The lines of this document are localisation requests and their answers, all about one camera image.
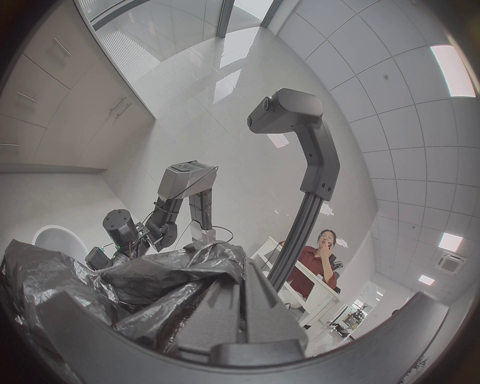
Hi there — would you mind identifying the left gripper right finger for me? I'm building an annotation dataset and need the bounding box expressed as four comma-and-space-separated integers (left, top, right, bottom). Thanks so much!
244, 259, 309, 351

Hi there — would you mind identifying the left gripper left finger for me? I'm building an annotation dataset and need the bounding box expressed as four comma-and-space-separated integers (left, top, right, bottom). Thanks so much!
178, 280, 247, 356

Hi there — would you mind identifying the black plastic bag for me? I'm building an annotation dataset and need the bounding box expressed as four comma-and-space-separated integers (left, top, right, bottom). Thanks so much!
0, 239, 249, 379

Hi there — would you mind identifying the white trash bin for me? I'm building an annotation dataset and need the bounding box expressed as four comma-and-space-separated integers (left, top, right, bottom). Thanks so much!
33, 225, 90, 263

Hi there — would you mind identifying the white table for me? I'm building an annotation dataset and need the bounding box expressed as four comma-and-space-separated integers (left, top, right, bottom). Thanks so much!
250, 236, 351, 328

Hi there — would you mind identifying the person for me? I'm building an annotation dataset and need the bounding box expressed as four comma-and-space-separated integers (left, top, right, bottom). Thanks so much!
287, 228, 340, 301

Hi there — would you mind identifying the beige cabinet with drawers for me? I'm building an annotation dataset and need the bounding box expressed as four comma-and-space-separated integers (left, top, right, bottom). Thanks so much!
0, 0, 157, 175

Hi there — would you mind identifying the ceiling air vent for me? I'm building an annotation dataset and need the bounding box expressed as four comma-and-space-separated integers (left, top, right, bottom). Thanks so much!
433, 250, 469, 277

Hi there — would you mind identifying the window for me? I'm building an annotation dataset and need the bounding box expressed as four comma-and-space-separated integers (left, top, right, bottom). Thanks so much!
75, 0, 297, 119

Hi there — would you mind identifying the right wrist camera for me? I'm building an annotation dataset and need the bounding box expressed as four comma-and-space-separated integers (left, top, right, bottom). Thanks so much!
85, 246, 110, 271

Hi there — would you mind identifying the black cable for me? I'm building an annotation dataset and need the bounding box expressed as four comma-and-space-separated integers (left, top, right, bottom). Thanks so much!
175, 220, 234, 248

